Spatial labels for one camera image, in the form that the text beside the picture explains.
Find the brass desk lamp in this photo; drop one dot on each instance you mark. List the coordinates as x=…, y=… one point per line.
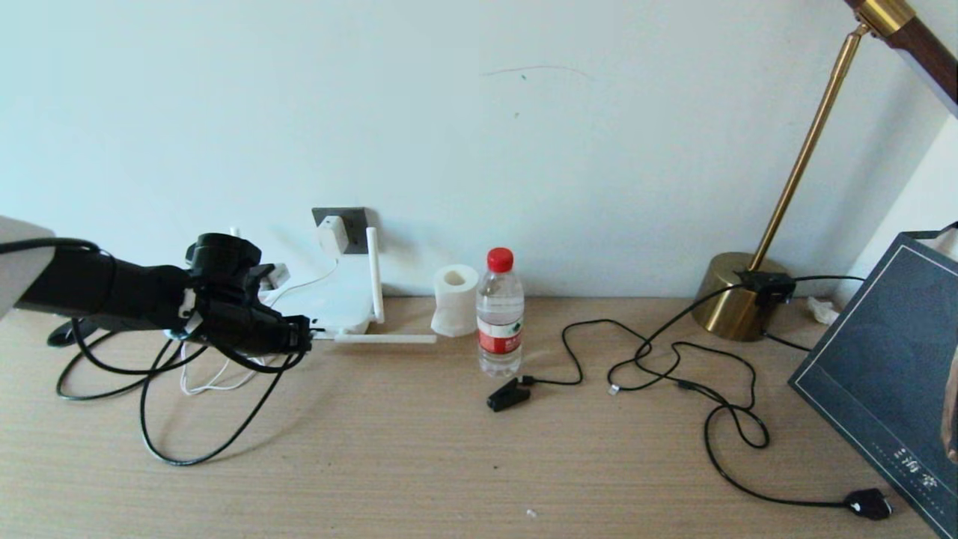
x=730, y=299

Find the crumpled white tissue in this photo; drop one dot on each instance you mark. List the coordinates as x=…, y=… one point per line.
x=822, y=311

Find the white router with antennas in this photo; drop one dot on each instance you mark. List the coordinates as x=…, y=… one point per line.
x=344, y=303

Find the grey wall socket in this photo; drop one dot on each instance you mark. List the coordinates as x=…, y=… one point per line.
x=358, y=224

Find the dark blue paper bag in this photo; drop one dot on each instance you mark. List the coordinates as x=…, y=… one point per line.
x=883, y=367

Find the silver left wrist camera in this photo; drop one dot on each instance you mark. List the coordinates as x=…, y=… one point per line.
x=274, y=275

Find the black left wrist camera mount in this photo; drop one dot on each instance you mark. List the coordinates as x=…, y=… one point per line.
x=254, y=281

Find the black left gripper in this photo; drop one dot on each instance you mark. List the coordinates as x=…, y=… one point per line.
x=262, y=333

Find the red-capped water bottle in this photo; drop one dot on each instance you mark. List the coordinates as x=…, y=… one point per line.
x=500, y=329

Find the black box on lamp base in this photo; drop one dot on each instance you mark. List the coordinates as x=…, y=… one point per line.
x=767, y=288

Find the white toilet paper roll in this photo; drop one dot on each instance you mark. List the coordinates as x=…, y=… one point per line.
x=455, y=307

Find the black clip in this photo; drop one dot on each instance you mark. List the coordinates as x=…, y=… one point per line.
x=505, y=397

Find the black round desk grommet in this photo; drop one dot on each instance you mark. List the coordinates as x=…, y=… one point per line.
x=60, y=337

